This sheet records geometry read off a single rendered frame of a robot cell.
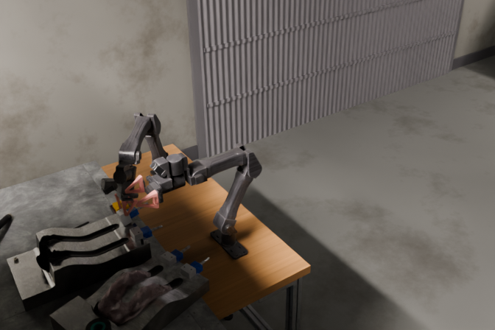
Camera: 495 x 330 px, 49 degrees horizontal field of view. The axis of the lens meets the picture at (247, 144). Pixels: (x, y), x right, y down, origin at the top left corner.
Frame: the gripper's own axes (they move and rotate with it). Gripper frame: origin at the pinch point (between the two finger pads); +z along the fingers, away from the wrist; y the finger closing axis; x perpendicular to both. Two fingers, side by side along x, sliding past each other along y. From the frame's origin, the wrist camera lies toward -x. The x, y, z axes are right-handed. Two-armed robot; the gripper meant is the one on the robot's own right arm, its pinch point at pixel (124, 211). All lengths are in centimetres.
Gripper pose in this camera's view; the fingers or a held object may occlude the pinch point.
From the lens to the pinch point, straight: 235.4
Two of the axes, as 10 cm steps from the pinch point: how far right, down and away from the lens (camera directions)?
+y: 5.4, 2.4, -8.1
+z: -1.5, 9.7, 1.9
